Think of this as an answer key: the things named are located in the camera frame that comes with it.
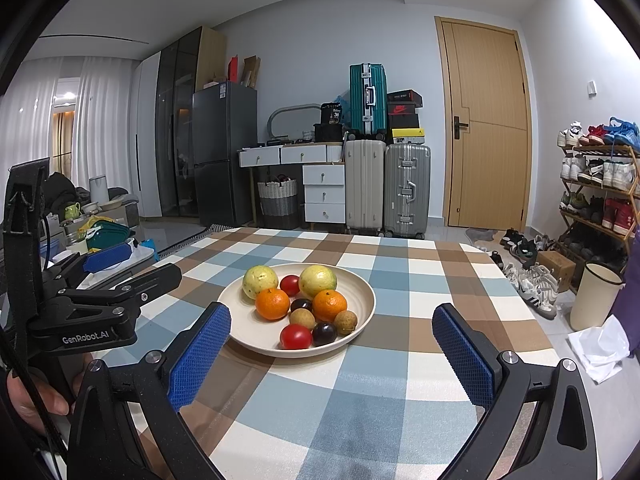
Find white curtains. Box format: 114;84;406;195
0;55;141;211

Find grey doormat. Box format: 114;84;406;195
465;227;508;243

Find woven laundry basket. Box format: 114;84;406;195
257;175;299;228

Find person's left hand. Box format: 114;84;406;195
6;352;96;431

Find black cable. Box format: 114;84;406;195
0;310;68;461

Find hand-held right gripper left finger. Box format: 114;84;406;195
67;301;233;480

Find white tray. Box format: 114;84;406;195
127;239;161;266

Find black jacket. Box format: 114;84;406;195
45;172;91;221

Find yellow and black shoe box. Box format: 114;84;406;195
391;127;426;146

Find teal suitcase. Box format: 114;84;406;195
349;63;388;141

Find large orange mandarin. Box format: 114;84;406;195
313;289;348;324

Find white desk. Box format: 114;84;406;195
238;142;347;228

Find purple cloth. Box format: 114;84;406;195
611;225;640;356

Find cream trash bin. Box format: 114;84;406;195
570;262;625;332

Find cream round plate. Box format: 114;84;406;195
217;263;376;359

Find yellow speckled guava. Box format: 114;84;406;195
242;265;279;301

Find brown cardboard box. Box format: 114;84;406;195
535;250;577;293

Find silver suitcase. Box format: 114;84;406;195
384;142;431;239

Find small orange mandarin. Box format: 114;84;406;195
255;287;291;322

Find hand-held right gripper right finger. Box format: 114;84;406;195
431;302;598;480

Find oval framed mirror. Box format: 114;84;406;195
266;104;323;143

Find scattered pairs of shoes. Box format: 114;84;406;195
487;227;561;320

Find green and yellow bag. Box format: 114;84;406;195
75;215;132;253

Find small white bin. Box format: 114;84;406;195
89;175;111;203

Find black storage box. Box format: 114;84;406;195
313;122;346;143

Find grey refrigerator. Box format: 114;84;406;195
192;81;258;228

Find wooden door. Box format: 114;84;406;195
435;16;532;228

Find white drawer unit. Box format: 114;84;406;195
302;162;347;224

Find yellow-green guava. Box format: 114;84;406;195
299;264;338;299

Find white plastic bag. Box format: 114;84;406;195
566;316;632;386

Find brown paper bag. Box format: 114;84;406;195
242;55;261;89

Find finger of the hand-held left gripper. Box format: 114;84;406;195
42;241;137;286
65;262;183;318

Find beige suitcase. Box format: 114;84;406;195
344;139;387;237

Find dark glass cabinet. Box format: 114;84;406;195
155;26;227;218

